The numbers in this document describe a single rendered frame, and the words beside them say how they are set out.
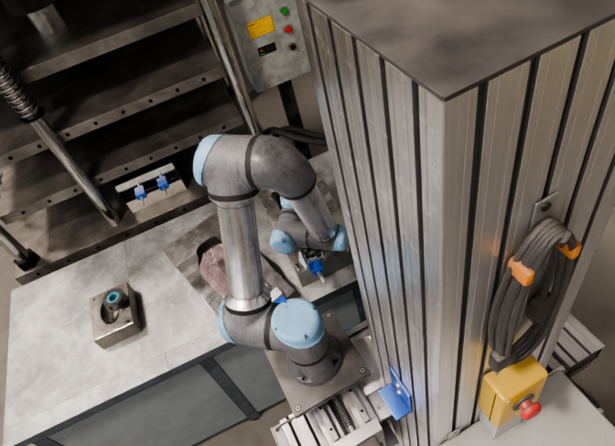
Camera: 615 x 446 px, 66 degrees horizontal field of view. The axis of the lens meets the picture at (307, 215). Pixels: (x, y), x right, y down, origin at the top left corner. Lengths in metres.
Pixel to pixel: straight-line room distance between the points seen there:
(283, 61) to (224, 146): 1.21
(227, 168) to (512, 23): 0.70
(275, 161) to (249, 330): 0.43
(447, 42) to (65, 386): 1.76
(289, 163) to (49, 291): 1.50
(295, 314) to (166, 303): 0.86
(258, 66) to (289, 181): 1.22
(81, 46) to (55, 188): 0.64
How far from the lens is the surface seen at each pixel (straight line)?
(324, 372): 1.26
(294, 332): 1.12
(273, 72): 2.18
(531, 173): 0.47
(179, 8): 1.96
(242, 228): 1.06
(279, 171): 0.96
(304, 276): 1.69
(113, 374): 1.86
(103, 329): 1.88
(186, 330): 1.80
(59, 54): 2.00
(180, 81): 2.03
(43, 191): 2.31
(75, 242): 2.40
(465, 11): 0.44
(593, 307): 2.69
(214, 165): 1.01
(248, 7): 2.04
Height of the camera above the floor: 2.23
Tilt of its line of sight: 47 degrees down
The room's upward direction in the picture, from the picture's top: 17 degrees counter-clockwise
